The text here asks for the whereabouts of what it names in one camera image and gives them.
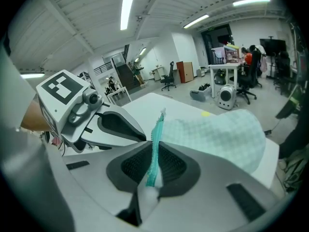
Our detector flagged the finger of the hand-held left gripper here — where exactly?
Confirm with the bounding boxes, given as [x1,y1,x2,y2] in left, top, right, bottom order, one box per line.
[96,104,148,142]
[82,135,143,152]

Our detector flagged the light green pencil pouch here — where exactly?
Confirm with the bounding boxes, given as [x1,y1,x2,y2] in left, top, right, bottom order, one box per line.
[144,107,267,191]

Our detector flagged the fluorescent ceiling light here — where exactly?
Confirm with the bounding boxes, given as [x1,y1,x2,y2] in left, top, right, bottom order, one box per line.
[120,0,135,31]
[20,72,45,80]
[232,0,271,8]
[183,14,210,29]

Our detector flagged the black office chair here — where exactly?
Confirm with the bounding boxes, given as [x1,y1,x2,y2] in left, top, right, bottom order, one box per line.
[229,49,264,105]
[160,61,177,92]

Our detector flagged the person's left forearm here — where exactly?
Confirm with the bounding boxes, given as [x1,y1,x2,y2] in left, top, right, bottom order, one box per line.
[20,100,55,133]

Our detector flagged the small white table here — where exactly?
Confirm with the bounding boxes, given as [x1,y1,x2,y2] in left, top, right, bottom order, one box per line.
[106,86,132,105]

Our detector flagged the silver pet carrier backpack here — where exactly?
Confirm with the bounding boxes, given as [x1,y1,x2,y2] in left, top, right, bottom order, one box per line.
[216,83,237,111]

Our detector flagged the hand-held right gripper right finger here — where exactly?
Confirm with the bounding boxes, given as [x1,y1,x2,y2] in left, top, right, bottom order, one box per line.
[142,141,290,232]

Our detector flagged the brown wooden cabinet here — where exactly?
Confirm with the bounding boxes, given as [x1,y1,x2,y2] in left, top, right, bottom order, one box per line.
[176,61,194,84]

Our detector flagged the clear plastic storage bin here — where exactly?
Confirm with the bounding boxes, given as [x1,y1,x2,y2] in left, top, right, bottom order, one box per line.
[189,82,212,103]

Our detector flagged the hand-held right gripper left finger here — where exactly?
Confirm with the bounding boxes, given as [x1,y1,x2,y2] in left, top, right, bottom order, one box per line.
[0,134,156,232]

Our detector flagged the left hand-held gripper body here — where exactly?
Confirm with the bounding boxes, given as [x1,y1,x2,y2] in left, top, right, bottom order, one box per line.
[35,69,104,154]

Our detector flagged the white desk with pink clutter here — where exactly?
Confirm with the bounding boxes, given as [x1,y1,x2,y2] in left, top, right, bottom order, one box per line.
[208,44,246,99]

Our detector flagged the dark staircase with railing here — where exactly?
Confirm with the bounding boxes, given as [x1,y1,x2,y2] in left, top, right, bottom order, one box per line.
[112,43,146,92]

